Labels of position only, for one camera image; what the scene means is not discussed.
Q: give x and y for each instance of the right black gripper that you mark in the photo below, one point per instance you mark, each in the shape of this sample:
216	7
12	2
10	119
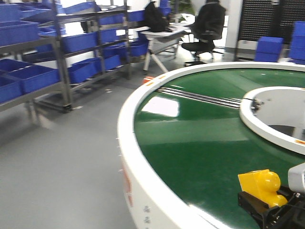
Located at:
289	216

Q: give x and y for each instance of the yellow studded toy brick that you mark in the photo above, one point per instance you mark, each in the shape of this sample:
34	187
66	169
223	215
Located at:
263	185

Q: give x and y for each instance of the white outer rim guard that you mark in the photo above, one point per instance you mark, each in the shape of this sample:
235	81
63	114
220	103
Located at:
183	145

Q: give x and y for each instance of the stacked blue bins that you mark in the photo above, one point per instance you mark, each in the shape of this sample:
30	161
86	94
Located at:
297	44

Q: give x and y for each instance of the small blue lidded crate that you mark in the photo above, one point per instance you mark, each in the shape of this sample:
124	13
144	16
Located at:
268	49

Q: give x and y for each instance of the black pegboard panel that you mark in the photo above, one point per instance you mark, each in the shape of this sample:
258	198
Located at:
273	18

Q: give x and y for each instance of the black office chair with jacket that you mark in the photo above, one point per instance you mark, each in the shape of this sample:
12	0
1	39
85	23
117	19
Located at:
207	27

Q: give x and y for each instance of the white desk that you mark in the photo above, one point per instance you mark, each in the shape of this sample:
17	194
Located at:
166	41

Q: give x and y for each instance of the black backpack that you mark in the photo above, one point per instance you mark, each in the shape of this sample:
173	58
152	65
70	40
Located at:
154	19

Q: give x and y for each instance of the grey storage rack with bins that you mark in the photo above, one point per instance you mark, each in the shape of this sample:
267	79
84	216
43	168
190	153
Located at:
57	52

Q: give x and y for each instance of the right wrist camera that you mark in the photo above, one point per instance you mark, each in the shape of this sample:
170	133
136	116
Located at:
296	178

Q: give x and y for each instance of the white inner ring guard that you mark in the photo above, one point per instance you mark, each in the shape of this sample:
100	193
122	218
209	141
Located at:
277	114

